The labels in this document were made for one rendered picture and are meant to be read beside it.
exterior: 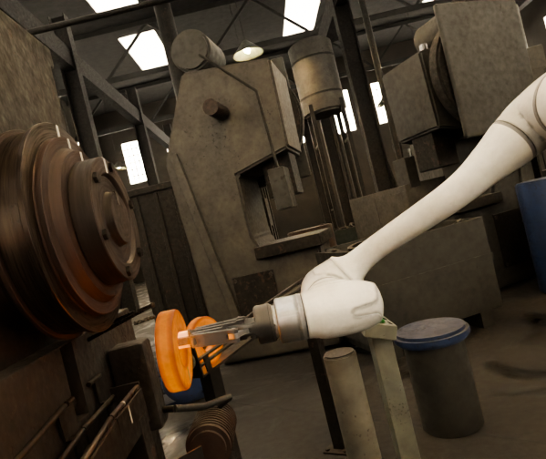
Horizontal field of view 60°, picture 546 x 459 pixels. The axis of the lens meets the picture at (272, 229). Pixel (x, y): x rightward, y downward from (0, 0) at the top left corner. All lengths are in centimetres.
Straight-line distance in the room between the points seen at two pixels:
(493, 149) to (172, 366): 71
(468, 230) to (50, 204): 291
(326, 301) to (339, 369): 85
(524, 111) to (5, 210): 94
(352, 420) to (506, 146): 114
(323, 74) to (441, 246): 702
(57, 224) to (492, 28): 410
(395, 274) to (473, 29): 223
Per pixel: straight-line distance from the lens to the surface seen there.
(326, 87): 988
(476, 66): 437
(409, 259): 323
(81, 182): 102
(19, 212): 94
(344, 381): 175
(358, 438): 183
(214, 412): 150
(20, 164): 97
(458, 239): 343
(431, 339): 206
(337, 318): 90
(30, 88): 155
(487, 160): 98
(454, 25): 436
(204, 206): 383
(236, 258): 378
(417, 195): 484
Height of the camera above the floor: 102
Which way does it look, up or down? level
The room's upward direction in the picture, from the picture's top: 14 degrees counter-clockwise
